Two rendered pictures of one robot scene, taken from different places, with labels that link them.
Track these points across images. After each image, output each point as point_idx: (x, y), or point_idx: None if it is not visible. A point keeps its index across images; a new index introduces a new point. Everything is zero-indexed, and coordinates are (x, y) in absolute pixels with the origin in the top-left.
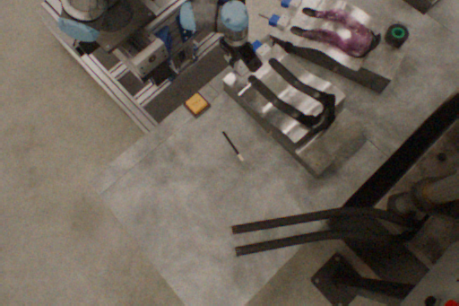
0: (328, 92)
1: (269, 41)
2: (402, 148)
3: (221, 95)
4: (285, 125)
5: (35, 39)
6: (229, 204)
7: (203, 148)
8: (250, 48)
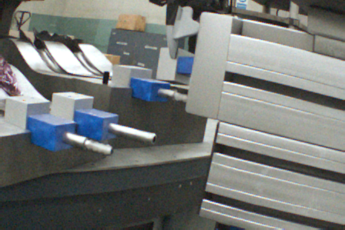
0: (22, 40)
1: (115, 86)
2: None
3: (204, 139)
4: (89, 48)
5: None
6: None
7: (209, 123)
8: None
